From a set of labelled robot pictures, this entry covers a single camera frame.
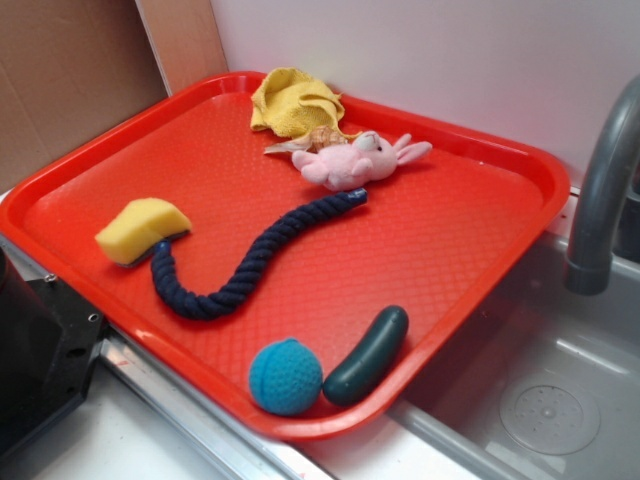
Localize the pink plush bunny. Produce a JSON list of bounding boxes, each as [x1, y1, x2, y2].
[[292, 131, 433, 192]]

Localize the dark blue braided rope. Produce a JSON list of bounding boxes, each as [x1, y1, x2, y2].
[[150, 187, 369, 322]]

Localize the grey sink basin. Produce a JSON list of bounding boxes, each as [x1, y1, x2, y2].
[[390, 218, 639, 479]]

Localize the red plastic tray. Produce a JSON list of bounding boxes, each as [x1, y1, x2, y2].
[[1, 72, 570, 441]]

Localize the grey faucet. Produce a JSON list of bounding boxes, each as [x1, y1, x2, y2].
[[564, 77, 639, 295]]

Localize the yellow cloth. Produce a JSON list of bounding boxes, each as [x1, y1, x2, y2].
[[250, 67, 362, 140]]

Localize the beige seashell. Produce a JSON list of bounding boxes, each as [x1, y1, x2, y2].
[[264, 126, 349, 154]]

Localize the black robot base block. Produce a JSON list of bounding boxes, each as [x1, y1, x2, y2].
[[1, 252, 105, 460]]

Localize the dark green toy cucumber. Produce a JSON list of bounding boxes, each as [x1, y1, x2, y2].
[[323, 305, 409, 407]]

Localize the brown cardboard panel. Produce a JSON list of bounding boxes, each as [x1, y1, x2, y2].
[[1, 1, 227, 191]]

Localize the yellow sponge with grey pad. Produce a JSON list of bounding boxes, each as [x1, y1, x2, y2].
[[95, 198, 192, 266]]

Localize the blue crocheted ball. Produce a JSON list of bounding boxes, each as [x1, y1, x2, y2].
[[248, 338, 323, 417]]

